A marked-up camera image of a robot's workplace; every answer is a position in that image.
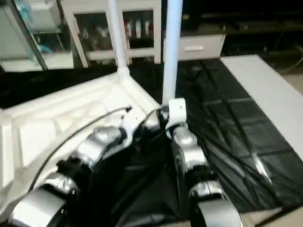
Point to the white drawer unit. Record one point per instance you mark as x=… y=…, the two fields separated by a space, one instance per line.
x=203 y=47

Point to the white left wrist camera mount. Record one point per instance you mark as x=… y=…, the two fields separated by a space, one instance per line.
x=130 y=127

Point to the white glass door cabinet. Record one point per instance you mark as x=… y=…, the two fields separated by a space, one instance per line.
x=106 y=55

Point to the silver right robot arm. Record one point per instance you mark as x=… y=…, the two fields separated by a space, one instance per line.
x=191 y=151

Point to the black shiny table mat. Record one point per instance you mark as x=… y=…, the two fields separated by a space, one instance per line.
x=225 y=118

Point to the glass tank metal frame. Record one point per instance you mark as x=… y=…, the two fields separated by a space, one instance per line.
x=54 y=37

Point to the white plastic storage box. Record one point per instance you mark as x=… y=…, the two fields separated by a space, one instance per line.
x=42 y=14

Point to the white plastic table top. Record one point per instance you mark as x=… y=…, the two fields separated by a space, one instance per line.
x=59 y=113

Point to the white plastic table leg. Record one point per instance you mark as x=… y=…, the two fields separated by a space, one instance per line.
x=171 y=59
x=118 y=35

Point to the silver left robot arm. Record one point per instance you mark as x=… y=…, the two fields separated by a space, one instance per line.
x=94 y=146

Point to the light blue plastic stool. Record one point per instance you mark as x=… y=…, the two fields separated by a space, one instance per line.
x=32 y=54

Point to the white side table board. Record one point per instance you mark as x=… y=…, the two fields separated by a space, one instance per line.
x=267 y=89

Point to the black box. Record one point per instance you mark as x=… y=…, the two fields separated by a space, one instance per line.
x=190 y=20

